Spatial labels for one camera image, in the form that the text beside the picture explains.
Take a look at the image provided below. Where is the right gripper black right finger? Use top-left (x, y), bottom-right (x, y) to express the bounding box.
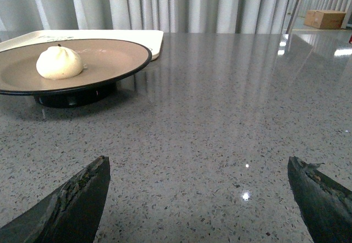
top-left (288, 157), bottom-right (351, 242)

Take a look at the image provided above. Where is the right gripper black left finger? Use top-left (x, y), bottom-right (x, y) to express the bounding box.
top-left (1, 156), bottom-right (111, 242)

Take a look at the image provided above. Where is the brown plate with black rim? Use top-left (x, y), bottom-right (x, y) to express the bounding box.
top-left (1, 39), bottom-right (152, 108)

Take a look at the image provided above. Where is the white steamed bun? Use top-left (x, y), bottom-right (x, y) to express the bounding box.
top-left (36, 45), bottom-right (84, 80)

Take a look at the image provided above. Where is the cream rectangular serving tray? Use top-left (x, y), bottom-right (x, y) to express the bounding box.
top-left (1, 30), bottom-right (164, 60)

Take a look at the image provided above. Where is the brown cardboard box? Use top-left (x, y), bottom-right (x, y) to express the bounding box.
top-left (304, 10), bottom-right (346, 30)

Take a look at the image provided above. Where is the grey metal stand leg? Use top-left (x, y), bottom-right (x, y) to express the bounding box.
top-left (285, 0), bottom-right (303, 35)

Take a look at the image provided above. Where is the grey pleated curtain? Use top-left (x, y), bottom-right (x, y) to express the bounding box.
top-left (1, 0), bottom-right (289, 34)

